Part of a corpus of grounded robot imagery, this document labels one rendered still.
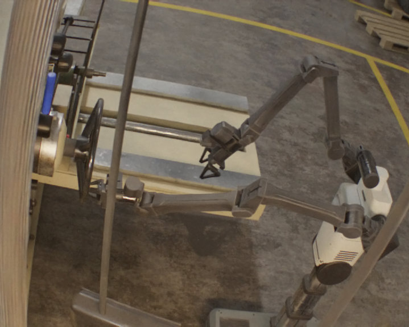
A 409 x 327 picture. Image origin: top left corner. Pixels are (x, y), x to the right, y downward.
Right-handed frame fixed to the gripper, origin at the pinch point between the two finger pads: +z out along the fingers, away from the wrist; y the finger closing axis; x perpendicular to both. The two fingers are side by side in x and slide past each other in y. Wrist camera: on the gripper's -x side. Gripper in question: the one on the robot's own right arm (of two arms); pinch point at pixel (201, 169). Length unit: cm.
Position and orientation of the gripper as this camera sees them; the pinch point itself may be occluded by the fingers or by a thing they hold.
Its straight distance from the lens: 258.8
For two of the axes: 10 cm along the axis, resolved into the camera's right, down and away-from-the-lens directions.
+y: 0.2, 6.3, -7.8
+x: 7.0, 5.4, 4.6
